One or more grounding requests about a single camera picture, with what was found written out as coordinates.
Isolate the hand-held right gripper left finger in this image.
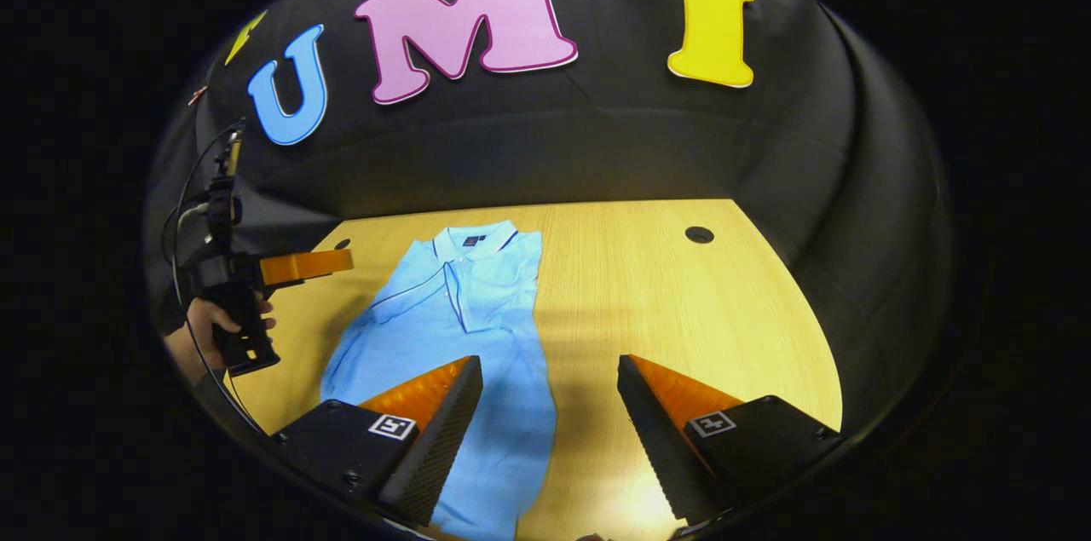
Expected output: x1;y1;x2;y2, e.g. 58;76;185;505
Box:
268;355;484;527

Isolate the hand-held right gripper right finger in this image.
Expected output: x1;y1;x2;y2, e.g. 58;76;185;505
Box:
617;354;845;525

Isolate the light blue T-shirt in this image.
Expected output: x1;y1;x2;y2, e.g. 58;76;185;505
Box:
320;221;557;541

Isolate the black backdrop cloth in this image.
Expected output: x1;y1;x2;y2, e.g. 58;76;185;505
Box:
145;0;951;440

